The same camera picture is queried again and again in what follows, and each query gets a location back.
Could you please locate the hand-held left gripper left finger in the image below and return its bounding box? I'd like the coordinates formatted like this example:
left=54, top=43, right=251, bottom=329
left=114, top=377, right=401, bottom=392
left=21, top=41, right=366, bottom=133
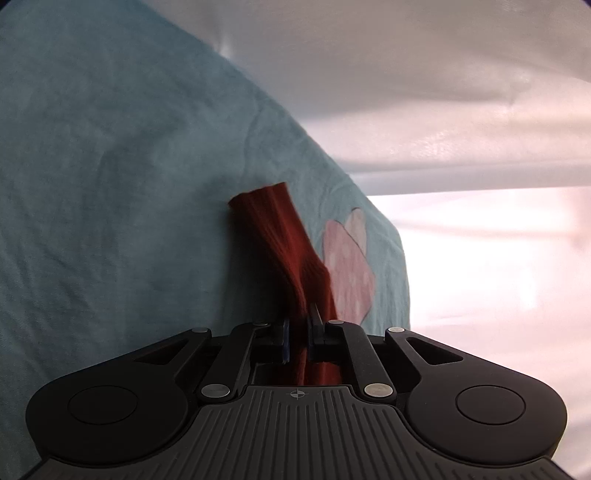
left=131, top=318, right=291, bottom=403

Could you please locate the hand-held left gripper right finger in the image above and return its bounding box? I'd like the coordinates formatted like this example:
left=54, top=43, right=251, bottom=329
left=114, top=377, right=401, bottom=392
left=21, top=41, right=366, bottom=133
left=307, top=305, right=463, bottom=403

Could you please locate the dark red knit sweater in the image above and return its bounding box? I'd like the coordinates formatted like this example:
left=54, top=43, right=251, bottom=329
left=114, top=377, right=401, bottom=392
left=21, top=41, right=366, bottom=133
left=228, top=182, right=343, bottom=387

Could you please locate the teal mushroom print bed sheet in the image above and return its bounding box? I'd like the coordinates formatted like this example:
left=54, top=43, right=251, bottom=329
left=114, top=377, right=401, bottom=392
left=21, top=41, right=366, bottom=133
left=0, top=0, right=413, bottom=480

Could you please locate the white curtain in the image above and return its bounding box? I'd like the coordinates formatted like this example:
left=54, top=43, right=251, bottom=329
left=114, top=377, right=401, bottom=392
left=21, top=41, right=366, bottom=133
left=139, top=0, right=591, bottom=480

